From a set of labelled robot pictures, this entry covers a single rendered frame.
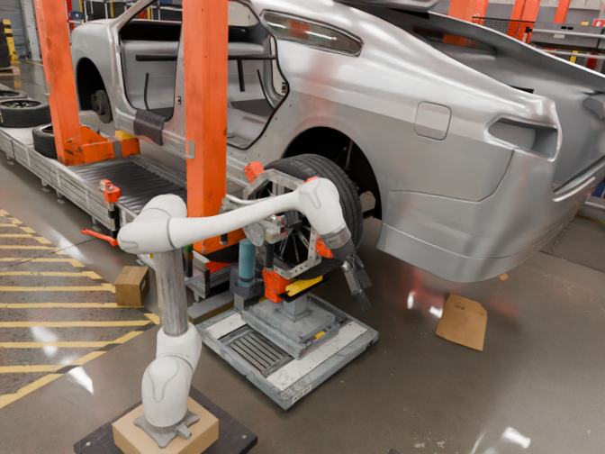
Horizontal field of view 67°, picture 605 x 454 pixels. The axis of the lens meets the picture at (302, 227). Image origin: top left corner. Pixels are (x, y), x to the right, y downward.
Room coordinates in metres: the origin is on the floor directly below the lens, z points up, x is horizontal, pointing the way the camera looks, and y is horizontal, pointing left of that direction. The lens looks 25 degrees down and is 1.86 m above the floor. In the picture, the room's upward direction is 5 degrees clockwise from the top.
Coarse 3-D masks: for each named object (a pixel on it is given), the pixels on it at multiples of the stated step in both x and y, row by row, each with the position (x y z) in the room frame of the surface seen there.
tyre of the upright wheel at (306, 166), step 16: (288, 160) 2.22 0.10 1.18; (304, 160) 2.23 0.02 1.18; (320, 160) 2.26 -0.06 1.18; (304, 176) 2.12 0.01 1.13; (320, 176) 2.12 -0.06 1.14; (336, 176) 2.18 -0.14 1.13; (352, 192) 2.16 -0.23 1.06; (352, 208) 2.10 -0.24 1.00; (352, 224) 2.07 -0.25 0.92; (352, 240) 2.08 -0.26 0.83; (304, 272) 2.08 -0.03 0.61; (320, 272) 2.02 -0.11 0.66
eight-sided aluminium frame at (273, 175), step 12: (264, 180) 2.19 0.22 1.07; (276, 180) 2.13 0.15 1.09; (288, 180) 2.08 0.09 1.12; (300, 180) 2.09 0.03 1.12; (252, 192) 2.26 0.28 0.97; (312, 228) 1.95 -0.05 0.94; (312, 240) 1.96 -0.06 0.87; (264, 252) 2.23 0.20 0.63; (312, 252) 1.95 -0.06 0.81; (264, 264) 2.17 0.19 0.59; (276, 264) 2.13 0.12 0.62; (300, 264) 2.00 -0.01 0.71; (312, 264) 1.94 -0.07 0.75; (288, 276) 2.04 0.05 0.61
